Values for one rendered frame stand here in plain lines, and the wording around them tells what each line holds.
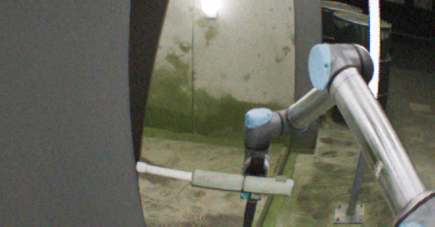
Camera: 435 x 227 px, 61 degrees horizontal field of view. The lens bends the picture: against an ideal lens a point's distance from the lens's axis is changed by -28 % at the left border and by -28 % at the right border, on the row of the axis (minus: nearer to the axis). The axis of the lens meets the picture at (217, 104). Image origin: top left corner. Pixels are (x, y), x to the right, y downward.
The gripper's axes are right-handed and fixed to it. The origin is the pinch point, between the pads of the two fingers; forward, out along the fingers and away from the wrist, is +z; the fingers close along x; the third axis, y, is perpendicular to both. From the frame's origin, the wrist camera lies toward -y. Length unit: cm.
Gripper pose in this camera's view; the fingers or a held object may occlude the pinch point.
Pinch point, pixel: (251, 194)
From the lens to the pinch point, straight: 148.8
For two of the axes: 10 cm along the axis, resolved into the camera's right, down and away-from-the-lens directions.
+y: -1.0, 9.4, 3.3
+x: -9.9, -1.3, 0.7
